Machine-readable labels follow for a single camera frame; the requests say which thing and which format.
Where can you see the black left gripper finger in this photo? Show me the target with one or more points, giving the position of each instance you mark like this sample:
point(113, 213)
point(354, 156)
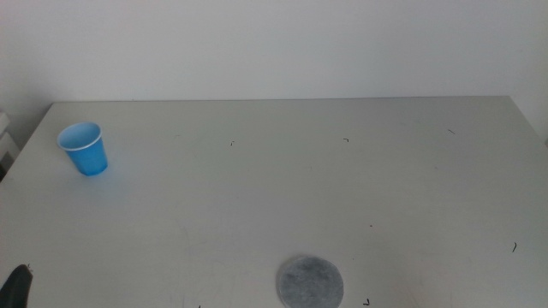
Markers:
point(16, 288)

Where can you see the blue plastic cup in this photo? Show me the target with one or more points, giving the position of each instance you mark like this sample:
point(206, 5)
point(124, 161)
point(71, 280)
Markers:
point(91, 159)

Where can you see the round grey cup mat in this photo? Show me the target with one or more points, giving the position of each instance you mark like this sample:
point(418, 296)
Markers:
point(310, 282)

